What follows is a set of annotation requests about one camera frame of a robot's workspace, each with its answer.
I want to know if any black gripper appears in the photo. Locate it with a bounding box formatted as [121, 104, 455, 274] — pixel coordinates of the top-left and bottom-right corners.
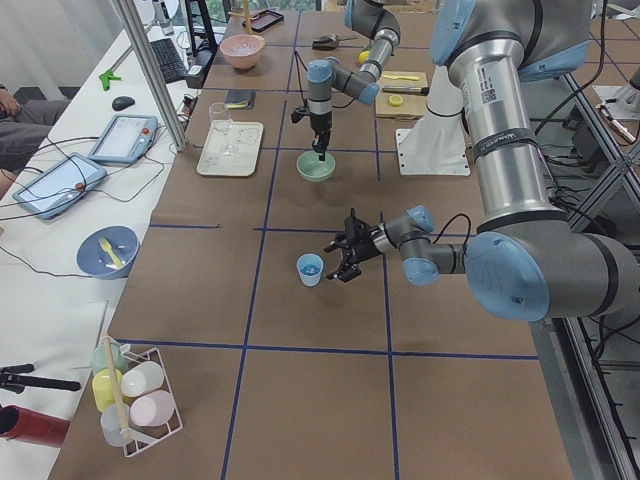
[324, 219, 386, 283]
[310, 112, 332, 161]

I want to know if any green bowl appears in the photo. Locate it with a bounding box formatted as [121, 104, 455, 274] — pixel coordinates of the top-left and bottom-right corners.
[296, 151, 336, 183]

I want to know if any light blue cup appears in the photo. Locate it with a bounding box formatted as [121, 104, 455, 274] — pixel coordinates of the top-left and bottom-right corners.
[296, 253, 324, 287]

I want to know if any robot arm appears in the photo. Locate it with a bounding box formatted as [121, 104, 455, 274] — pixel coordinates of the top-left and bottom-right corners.
[296, 0, 401, 161]
[331, 1, 639, 321]

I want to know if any metal ice scoop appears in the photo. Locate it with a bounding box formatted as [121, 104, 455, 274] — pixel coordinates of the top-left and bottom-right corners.
[311, 34, 357, 51]

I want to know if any pink bowl with ice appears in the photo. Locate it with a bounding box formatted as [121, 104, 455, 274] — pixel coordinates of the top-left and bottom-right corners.
[219, 34, 266, 70]

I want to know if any blue bowl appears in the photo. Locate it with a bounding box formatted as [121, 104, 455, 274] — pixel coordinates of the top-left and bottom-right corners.
[76, 225, 139, 280]

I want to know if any wooden cutting board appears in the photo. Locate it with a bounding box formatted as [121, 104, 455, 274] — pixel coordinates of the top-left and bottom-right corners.
[375, 71, 429, 118]

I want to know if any lemon half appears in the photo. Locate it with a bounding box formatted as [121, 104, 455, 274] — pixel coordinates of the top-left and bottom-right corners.
[387, 95, 403, 107]

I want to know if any cream bear tray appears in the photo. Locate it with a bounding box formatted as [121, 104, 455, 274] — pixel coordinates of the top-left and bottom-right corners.
[196, 120, 264, 177]

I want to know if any grey folded cloth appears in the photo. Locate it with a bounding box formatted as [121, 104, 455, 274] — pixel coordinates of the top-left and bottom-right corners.
[224, 89, 256, 110]

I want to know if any clear wine glass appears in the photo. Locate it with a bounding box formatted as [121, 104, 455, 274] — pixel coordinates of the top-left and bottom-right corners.
[209, 102, 236, 157]

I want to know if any steel muddler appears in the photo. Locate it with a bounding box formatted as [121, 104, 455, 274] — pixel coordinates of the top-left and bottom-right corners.
[382, 85, 430, 96]

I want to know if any yellow plastic knife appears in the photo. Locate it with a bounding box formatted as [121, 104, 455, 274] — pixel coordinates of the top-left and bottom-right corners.
[382, 73, 421, 81]

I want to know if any wooden mug tree stand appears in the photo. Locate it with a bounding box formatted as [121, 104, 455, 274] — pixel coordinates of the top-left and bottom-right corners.
[228, 0, 266, 34]

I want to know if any black keyboard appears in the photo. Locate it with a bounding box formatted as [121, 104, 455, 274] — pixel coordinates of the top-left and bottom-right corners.
[150, 38, 186, 84]

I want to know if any teach pendant far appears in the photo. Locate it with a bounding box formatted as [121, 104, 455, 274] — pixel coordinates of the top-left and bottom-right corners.
[88, 114, 158, 164]

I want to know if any teach pendant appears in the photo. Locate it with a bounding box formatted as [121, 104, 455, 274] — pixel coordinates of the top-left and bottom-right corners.
[88, 114, 158, 164]
[12, 152, 107, 220]

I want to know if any computer mouse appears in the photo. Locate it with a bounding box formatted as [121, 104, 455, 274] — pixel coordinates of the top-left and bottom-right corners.
[111, 96, 136, 112]

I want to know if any green clamp tool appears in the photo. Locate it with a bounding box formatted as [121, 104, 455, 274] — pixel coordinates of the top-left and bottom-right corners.
[98, 69, 122, 91]

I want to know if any yellow plastic fork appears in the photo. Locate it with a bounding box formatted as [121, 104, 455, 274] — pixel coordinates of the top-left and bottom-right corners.
[99, 237, 124, 269]

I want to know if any teach pendant near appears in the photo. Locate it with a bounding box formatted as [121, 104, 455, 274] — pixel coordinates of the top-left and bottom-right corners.
[12, 152, 107, 220]

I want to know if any person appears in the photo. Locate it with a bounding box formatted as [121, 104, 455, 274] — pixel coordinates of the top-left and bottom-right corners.
[0, 85, 70, 196]

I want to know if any black tripod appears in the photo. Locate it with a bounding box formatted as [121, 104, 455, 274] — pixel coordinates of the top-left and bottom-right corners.
[1, 364, 82, 394]

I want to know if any red bottle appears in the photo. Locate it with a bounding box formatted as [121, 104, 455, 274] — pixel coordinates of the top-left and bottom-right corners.
[1, 405, 70, 448]

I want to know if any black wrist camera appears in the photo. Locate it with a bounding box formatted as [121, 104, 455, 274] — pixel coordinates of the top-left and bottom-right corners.
[290, 104, 311, 124]
[344, 208, 368, 241]

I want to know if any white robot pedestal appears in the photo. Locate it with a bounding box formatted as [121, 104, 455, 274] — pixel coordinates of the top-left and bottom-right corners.
[396, 66, 470, 176]

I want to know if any aluminium frame post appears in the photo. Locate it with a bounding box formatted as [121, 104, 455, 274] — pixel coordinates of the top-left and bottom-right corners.
[113, 0, 187, 152]

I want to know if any white wire cup rack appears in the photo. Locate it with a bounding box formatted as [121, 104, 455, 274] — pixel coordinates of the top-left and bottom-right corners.
[91, 336, 184, 458]

